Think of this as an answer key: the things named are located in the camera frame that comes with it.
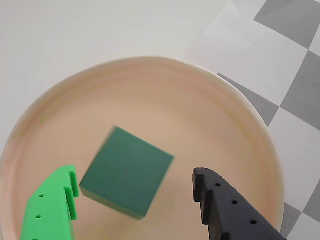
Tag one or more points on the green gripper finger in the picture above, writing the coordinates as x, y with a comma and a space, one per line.
47, 212

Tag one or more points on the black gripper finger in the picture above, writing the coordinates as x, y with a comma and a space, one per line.
232, 215

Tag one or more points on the grey white checkerboard mat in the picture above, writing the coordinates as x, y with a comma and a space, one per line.
295, 75

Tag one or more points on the green dice cube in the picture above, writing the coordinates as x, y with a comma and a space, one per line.
127, 172

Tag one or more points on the beige round plate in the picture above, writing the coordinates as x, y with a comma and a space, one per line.
162, 105

